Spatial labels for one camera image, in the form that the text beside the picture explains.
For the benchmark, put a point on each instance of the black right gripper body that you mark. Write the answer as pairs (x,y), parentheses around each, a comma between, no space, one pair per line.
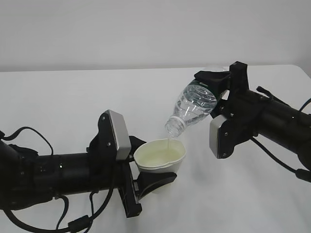
(245,105)

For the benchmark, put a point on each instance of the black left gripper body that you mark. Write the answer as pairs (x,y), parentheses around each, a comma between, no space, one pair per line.
(107,174)

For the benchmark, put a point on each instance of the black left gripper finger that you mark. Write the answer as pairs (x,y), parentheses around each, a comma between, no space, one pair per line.
(135,144)
(147,182)

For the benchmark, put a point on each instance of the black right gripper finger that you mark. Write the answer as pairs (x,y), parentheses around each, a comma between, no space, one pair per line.
(218,82)
(222,108)

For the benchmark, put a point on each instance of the clear green-label water bottle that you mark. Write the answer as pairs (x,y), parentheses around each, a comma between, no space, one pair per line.
(194,104)

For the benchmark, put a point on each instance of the white paper cup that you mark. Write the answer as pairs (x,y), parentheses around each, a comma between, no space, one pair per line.
(160,156)

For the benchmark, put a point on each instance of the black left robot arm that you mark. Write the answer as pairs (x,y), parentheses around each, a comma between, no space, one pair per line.
(27,178)

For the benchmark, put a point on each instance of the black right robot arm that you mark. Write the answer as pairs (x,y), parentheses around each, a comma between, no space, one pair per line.
(285,126)

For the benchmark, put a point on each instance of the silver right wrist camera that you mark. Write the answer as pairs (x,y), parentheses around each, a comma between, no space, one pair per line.
(224,135)

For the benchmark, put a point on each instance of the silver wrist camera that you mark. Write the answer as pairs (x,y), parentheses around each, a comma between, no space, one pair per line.
(224,135)
(113,135)

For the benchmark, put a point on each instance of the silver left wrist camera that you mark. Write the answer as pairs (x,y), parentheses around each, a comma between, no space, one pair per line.
(113,135)

